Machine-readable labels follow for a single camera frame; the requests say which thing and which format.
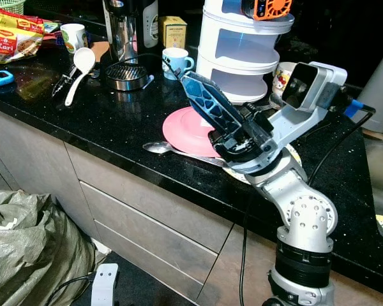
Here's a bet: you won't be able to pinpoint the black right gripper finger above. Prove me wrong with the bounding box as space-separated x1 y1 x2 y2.
181 72 250 149
181 72 264 142

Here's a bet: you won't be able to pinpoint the white tiered storage container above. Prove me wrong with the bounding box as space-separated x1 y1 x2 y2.
196 0 296 104

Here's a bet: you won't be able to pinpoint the large steel spoon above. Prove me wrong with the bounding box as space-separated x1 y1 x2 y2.
142 141 229 168

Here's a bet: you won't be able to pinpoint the blue mug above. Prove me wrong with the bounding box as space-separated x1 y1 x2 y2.
161 47 196 81

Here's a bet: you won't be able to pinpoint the small yellow box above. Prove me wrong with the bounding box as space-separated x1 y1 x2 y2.
158 16 188 49

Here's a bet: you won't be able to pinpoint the round steel strainer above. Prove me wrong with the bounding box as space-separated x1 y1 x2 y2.
103 61 156 92

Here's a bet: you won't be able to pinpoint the brown base cabinet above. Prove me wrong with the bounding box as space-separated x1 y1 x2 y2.
0 102 383 306

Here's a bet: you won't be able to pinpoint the dark bottle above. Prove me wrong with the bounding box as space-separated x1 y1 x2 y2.
140 0 160 49

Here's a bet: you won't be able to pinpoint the stainless steel jug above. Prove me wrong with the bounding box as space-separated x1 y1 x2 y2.
102 0 147 64

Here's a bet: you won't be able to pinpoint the white rice paddle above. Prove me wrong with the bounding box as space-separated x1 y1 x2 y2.
64 47 97 107

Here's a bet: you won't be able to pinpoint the grey water dispenser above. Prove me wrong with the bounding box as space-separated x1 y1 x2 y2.
356 40 383 135

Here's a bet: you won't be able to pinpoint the black steel tongs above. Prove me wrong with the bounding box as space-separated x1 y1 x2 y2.
51 62 85 98

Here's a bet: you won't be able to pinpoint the white mug green print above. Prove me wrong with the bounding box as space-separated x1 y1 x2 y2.
60 23 89 54

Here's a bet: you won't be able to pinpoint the small green packet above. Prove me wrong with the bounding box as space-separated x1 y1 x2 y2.
41 19 62 34

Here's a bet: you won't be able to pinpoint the yellow red noodle pack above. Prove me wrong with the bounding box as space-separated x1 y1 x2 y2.
0 8 47 64

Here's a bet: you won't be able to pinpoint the small blue timer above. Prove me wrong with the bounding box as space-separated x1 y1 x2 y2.
0 69 15 87

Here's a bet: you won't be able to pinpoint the grey green sack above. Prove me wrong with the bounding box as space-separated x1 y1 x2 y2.
0 189 101 306

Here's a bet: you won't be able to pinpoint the green woven basket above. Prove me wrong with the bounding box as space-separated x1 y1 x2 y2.
0 0 27 16

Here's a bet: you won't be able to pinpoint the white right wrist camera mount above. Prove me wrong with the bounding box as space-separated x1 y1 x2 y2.
230 61 350 174

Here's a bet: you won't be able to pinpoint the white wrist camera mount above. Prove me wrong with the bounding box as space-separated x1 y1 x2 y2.
230 61 350 174
91 263 119 306

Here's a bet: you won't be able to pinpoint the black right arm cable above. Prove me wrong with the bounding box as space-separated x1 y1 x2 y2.
239 99 376 306

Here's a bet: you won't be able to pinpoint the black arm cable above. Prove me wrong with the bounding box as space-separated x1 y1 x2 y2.
239 99 376 306
46 273 95 306

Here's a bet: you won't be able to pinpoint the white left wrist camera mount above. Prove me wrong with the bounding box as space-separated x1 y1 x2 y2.
91 263 119 306

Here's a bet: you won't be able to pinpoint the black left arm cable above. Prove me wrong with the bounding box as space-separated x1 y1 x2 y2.
46 273 95 306

